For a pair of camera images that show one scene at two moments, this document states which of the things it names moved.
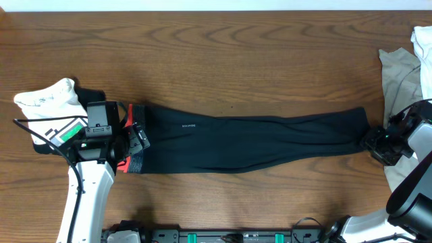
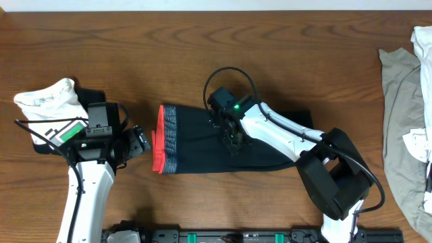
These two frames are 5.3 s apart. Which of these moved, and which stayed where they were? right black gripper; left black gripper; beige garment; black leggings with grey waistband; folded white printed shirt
Moved: black leggings with grey waistband; right black gripper
Stayed: left black gripper; folded white printed shirt; beige garment
